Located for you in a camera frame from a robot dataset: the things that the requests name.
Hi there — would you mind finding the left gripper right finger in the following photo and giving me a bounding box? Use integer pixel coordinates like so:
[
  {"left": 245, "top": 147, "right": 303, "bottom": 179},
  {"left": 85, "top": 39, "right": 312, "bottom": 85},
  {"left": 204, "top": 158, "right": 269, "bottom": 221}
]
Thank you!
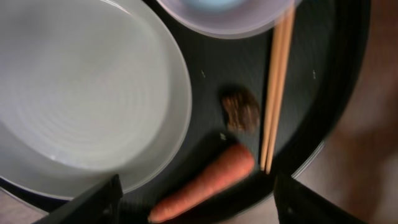
[{"left": 274, "top": 173, "right": 365, "bottom": 224}]

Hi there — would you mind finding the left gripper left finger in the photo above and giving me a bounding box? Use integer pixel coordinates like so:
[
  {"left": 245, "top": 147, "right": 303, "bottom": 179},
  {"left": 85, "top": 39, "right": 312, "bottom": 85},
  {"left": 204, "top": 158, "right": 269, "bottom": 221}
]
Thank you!
[{"left": 34, "top": 174, "right": 123, "bottom": 224}]

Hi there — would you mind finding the orange carrot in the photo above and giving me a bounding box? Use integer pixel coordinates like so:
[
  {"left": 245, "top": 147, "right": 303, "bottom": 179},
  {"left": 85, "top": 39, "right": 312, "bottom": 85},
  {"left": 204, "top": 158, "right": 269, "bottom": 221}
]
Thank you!
[{"left": 148, "top": 144, "right": 255, "bottom": 223}]

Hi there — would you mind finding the brown walnut shell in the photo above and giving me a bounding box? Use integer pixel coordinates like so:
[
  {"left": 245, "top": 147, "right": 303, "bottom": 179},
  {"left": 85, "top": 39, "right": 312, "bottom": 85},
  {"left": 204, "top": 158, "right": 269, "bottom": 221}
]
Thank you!
[{"left": 221, "top": 88, "right": 261, "bottom": 133}]

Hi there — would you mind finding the grey round plate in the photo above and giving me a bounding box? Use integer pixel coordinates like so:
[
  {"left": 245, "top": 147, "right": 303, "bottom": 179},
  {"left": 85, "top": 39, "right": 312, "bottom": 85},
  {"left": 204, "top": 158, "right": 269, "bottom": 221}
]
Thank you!
[{"left": 1, "top": 0, "right": 192, "bottom": 199}]

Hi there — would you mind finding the wooden chopstick right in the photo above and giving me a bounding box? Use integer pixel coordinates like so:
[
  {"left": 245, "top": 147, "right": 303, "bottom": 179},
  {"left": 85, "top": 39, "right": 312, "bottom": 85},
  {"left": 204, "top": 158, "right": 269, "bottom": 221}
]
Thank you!
[{"left": 266, "top": 3, "right": 295, "bottom": 174}]

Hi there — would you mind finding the wooden chopstick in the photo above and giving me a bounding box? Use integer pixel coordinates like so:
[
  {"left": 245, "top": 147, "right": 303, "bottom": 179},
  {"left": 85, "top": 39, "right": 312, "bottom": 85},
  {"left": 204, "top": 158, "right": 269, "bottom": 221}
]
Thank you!
[
  {"left": 266, "top": 3, "right": 295, "bottom": 174},
  {"left": 261, "top": 13, "right": 286, "bottom": 174}
]

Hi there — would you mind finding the wooden chopstick left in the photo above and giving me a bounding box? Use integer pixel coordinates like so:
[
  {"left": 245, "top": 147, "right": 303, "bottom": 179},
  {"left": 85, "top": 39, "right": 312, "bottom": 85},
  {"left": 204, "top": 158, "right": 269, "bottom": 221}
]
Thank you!
[{"left": 261, "top": 13, "right": 286, "bottom": 174}]

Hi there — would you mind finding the pink bowl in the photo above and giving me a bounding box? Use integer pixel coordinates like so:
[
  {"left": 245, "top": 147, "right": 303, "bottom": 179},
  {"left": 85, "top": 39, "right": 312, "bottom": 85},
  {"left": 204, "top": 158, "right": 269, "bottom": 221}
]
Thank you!
[{"left": 157, "top": 0, "right": 301, "bottom": 39}]

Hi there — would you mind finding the light blue cup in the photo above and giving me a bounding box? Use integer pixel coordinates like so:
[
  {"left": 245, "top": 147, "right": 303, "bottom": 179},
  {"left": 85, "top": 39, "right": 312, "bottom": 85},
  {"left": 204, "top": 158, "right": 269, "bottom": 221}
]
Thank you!
[{"left": 183, "top": 0, "right": 246, "bottom": 11}]

